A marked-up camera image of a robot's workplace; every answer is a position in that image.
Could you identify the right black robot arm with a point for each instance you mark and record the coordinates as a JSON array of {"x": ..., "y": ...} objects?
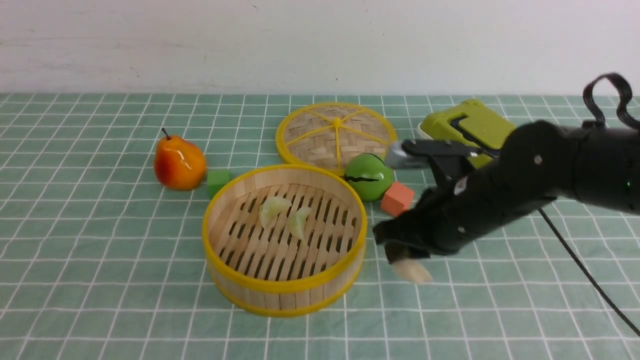
[{"x": 538, "y": 163}]

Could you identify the woven bamboo steamer lid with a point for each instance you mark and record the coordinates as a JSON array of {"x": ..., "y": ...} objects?
[{"x": 330, "y": 134}]

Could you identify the pale green dumpling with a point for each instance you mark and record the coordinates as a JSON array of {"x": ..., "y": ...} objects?
[
  {"x": 296, "y": 223},
  {"x": 271, "y": 208}
]

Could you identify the bamboo steamer tray yellow rim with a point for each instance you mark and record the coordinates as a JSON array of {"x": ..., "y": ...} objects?
[{"x": 263, "y": 270}]

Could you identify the white dumpling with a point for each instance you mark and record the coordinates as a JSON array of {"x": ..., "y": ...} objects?
[{"x": 411, "y": 270}]

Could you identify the white box green lid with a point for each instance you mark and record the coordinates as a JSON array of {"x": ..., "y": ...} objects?
[{"x": 472, "y": 123}]

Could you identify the green round ball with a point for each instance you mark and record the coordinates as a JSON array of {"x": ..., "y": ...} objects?
[{"x": 369, "y": 176}]

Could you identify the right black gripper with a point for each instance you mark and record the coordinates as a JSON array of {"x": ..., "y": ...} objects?
[{"x": 448, "y": 218}]

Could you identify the orange foam cube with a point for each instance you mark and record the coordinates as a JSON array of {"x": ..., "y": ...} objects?
[{"x": 397, "y": 199}]

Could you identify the green foam cube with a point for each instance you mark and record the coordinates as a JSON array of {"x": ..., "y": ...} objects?
[{"x": 216, "y": 179}]

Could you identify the orange red pear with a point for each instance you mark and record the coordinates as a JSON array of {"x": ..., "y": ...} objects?
[{"x": 178, "y": 164}]

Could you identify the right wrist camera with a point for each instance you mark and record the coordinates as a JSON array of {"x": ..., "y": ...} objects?
[{"x": 447, "y": 159}]

